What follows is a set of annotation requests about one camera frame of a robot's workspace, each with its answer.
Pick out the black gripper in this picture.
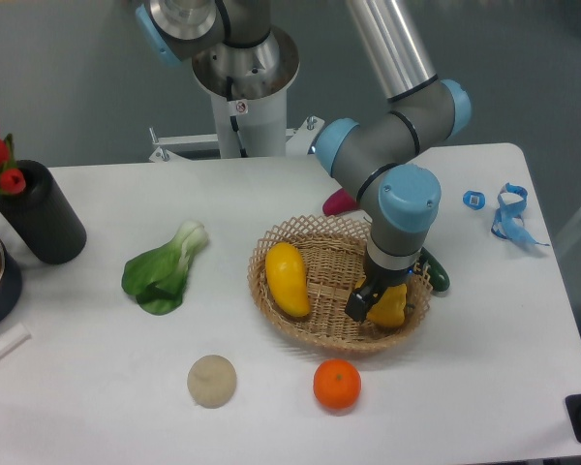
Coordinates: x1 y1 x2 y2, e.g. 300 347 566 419
345 256 419 322

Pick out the yellow bell pepper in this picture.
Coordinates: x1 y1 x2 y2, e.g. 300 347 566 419
366 284 408 329

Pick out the woven wicker basket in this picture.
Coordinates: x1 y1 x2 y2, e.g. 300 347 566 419
248 215 432 354

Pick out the orange tangerine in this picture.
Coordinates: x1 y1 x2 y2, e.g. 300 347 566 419
313 358 362 410

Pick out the beige steamed bun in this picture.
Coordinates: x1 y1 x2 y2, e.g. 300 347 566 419
187 355 237 409

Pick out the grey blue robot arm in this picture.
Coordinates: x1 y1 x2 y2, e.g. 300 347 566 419
136 1 472 322

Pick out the yellow mango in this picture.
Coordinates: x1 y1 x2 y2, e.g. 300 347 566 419
265 242 311 318

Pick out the green cucumber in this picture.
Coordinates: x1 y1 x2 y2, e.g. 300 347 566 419
418 248 450 293

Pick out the purple sweet potato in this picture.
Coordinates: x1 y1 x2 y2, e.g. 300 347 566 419
321 189 360 216

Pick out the blue crumpled ribbon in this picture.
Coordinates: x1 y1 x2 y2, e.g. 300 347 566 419
490 183 550 249

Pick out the green bok choy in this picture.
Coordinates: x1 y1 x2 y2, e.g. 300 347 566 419
121 220 208 316

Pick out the black cylindrical vase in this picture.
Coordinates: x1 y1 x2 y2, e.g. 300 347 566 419
0 160 87 264

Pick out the white plastic bar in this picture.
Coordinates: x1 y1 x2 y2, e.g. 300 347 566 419
0 324 31 360

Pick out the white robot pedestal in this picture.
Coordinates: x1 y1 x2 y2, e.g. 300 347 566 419
149 26 324 162

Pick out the black pedestal cable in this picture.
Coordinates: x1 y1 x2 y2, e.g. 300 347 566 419
224 77 249 159

